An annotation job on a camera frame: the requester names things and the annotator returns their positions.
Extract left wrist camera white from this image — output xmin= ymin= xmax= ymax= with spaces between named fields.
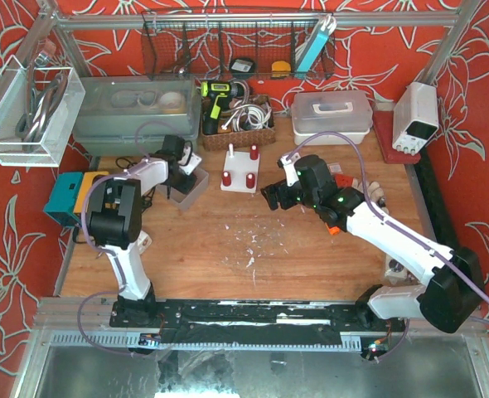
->
xmin=179 ymin=150 xmax=202 ymax=175

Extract white power supply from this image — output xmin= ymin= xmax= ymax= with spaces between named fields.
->
xmin=392 ymin=82 xmax=438 ymax=156

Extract orange black screwdriver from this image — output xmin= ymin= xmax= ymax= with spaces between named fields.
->
xmin=327 ymin=226 xmax=341 ymax=235

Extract clear acrylic box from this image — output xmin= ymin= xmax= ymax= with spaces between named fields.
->
xmin=0 ymin=56 xmax=85 ymax=167

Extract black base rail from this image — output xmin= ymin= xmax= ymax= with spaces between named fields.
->
xmin=109 ymin=299 xmax=405 ymax=333

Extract green cordless drill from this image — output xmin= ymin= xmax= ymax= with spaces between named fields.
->
xmin=201 ymin=80 xmax=249 ymax=136

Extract red notebook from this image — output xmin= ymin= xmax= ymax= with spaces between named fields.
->
xmin=373 ymin=110 xmax=421 ymax=165

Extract black wire basket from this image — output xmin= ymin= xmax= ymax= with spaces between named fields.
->
xmin=141 ymin=6 xmax=335 ymax=80

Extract work glove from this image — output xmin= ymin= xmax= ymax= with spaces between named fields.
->
xmin=351 ymin=178 xmax=389 ymax=213

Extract wicker basket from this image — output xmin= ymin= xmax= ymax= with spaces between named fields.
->
xmin=200 ymin=115 xmax=276 ymax=151

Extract yellow soldering station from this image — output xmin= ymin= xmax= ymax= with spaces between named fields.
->
xmin=73 ymin=171 xmax=109 ymax=216

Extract clear spring bin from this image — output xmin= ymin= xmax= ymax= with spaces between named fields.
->
xmin=167 ymin=167 xmax=209 ymax=211

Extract small drill bit case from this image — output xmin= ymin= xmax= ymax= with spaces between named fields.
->
xmin=328 ymin=163 xmax=343 ymax=174

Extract white cables in basket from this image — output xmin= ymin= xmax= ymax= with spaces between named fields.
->
xmin=221 ymin=103 xmax=273 ymax=133

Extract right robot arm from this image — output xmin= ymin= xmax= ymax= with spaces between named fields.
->
xmin=261 ymin=154 xmax=484 ymax=333

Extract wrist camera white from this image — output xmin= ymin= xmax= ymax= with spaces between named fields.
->
xmin=179 ymin=150 xmax=202 ymax=175
xmin=278 ymin=153 xmax=301 ymax=187

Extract white peg board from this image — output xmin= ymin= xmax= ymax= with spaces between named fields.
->
xmin=220 ymin=143 xmax=260 ymax=194

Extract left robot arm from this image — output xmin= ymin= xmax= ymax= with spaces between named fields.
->
xmin=81 ymin=135 xmax=201 ymax=306

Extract yellow tape measure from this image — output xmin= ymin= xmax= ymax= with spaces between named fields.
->
xmin=271 ymin=61 xmax=292 ymax=80

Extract blue white hex key set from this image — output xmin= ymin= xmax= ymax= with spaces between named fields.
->
xmin=294 ymin=14 xmax=337 ymax=79

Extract orange power cube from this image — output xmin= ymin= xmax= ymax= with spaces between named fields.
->
xmin=335 ymin=174 xmax=354 ymax=187

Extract black tape measure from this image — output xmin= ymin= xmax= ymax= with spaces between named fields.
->
xmin=229 ymin=57 xmax=256 ymax=80

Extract grey cables in box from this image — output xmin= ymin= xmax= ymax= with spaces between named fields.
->
xmin=15 ymin=39 xmax=68 ymax=153

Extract white power adapter cube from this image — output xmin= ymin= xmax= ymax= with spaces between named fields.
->
xmin=137 ymin=231 xmax=152 ymax=254

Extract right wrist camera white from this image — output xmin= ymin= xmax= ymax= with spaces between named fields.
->
xmin=278 ymin=153 xmax=301 ymax=187

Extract teal box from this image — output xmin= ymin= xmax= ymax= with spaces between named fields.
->
xmin=43 ymin=172 xmax=83 ymax=227

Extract white plastic storage box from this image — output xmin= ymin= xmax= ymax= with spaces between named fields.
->
xmin=291 ymin=90 xmax=373 ymax=145

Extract red large spring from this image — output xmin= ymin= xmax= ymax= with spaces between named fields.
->
xmin=249 ymin=144 xmax=259 ymax=161
xmin=245 ymin=172 xmax=256 ymax=190
xmin=221 ymin=171 xmax=232 ymax=188

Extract black cable tray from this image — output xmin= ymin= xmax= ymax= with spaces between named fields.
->
xmin=414 ymin=148 xmax=462 ymax=249

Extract grey plastic toolbox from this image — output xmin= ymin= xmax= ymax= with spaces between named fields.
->
xmin=73 ymin=76 xmax=201 ymax=157

